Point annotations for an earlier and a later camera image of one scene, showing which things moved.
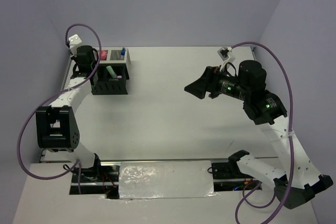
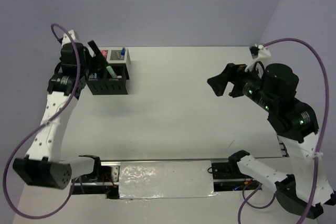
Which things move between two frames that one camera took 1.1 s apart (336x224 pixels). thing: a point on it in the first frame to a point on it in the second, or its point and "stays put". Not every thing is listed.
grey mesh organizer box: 114,55 stays put
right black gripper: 208,81 to 233,72
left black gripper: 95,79 to 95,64
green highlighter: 111,72 stays put
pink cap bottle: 104,54 stays put
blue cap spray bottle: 123,51 stays put
